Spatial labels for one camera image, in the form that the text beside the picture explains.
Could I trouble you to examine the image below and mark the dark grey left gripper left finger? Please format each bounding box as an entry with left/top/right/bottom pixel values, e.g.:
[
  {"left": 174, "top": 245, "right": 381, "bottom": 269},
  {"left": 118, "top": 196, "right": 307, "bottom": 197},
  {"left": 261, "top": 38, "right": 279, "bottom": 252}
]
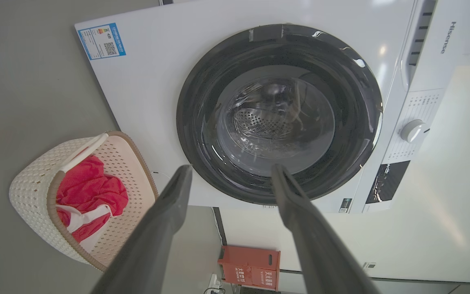
[{"left": 91, "top": 165, "right": 193, "bottom": 294}]

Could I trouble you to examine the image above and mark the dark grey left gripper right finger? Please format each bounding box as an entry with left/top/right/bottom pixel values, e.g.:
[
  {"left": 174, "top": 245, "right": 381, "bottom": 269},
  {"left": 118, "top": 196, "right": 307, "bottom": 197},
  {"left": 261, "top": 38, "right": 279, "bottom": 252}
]
[{"left": 270, "top": 164, "right": 382, "bottom": 294}]

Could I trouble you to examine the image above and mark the cream woven plastic laundry basket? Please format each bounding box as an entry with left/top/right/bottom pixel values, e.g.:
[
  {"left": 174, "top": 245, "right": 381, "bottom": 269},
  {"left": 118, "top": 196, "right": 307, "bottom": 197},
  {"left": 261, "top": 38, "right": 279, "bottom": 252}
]
[{"left": 9, "top": 131, "right": 159, "bottom": 272}]

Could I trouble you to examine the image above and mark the red fire equipment box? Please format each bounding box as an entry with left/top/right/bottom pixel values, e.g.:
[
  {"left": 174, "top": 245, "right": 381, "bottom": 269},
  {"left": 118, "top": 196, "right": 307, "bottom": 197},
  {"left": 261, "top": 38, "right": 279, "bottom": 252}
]
[{"left": 218, "top": 245, "right": 281, "bottom": 291}]

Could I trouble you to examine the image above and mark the white power strip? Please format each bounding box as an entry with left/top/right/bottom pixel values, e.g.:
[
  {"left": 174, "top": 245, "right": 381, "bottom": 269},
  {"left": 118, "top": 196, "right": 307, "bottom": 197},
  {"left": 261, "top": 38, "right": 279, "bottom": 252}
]
[{"left": 207, "top": 274, "right": 224, "bottom": 294}]

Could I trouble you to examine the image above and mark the red garment with white trim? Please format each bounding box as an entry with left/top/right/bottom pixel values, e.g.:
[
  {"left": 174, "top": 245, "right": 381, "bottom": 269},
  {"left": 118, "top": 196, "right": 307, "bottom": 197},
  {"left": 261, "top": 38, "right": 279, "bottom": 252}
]
[{"left": 56, "top": 155, "right": 129, "bottom": 243}]

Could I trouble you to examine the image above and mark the black washing machine display panel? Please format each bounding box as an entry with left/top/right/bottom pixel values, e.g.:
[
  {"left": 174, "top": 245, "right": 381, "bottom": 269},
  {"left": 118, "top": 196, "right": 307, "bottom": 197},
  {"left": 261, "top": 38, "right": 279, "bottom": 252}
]
[{"left": 366, "top": 160, "right": 411, "bottom": 204}]

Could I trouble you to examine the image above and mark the white front-load washing machine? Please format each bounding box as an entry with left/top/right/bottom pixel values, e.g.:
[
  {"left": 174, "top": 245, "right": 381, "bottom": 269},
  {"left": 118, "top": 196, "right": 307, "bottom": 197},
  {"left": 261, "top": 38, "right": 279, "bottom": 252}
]
[{"left": 74, "top": 0, "right": 470, "bottom": 214}]

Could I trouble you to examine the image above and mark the round black washing machine door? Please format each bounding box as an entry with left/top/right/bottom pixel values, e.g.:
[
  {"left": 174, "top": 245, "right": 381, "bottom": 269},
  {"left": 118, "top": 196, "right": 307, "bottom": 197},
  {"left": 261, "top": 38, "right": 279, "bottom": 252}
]
[{"left": 176, "top": 24, "right": 384, "bottom": 205}]

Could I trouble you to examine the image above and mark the white round control knob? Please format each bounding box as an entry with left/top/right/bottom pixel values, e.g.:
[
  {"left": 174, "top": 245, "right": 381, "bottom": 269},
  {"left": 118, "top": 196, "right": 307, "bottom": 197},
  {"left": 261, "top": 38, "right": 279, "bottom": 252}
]
[{"left": 400, "top": 119, "right": 430, "bottom": 143}]

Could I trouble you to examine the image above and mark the blue white energy label sticker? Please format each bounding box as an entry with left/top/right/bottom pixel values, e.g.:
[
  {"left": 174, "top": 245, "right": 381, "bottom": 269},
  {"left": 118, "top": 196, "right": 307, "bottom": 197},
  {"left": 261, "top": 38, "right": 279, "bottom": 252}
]
[{"left": 77, "top": 23, "right": 126, "bottom": 61}]

